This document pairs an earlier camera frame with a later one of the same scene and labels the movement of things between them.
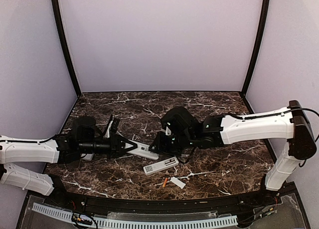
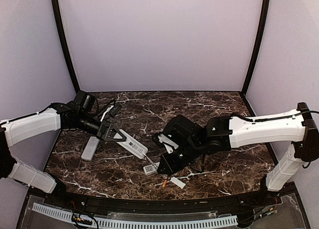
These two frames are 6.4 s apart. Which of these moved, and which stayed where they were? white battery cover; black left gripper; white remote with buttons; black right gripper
Moved: white remote with buttons; black left gripper; black right gripper
Stayed: white battery cover
